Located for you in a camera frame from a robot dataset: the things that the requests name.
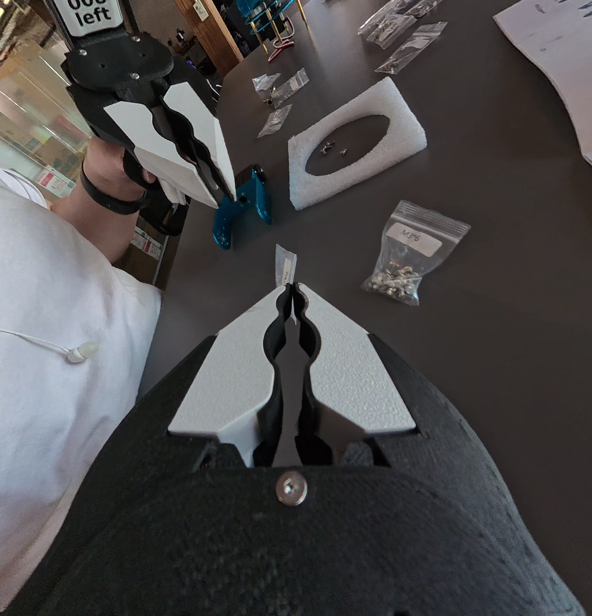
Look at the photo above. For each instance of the white foam frame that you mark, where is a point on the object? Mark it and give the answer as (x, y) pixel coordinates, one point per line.
(373, 102)

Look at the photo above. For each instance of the blue bracket with black servo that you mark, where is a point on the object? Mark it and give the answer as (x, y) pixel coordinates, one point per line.
(248, 207)

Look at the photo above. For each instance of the blue toy robot arm base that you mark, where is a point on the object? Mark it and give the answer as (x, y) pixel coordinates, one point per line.
(267, 14)

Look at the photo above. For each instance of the illustrated instruction booklet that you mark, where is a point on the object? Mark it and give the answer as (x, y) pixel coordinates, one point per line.
(555, 72)

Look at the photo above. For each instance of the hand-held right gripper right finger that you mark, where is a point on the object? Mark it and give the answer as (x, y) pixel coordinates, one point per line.
(358, 380)

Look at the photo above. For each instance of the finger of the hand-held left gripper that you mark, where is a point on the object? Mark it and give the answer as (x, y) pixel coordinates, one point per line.
(204, 130)
(161, 154)

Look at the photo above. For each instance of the clear bag of large screws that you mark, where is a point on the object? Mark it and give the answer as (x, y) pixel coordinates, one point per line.
(411, 250)

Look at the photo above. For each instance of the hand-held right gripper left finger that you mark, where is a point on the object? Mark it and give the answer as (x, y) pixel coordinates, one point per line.
(228, 385)

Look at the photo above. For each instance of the person's left forearm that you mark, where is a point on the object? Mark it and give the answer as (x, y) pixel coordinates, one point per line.
(98, 226)

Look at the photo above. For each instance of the clear bag of tiny screws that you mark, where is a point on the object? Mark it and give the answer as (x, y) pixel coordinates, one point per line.
(285, 264)

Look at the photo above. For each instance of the dark grey desk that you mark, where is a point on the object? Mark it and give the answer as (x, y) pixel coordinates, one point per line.
(469, 361)

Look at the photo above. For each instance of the small clear zip bag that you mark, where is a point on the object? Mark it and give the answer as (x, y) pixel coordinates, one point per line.
(276, 120)
(291, 86)

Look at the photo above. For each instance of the person's white shirt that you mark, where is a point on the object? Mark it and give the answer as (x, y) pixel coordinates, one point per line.
(46, 385)

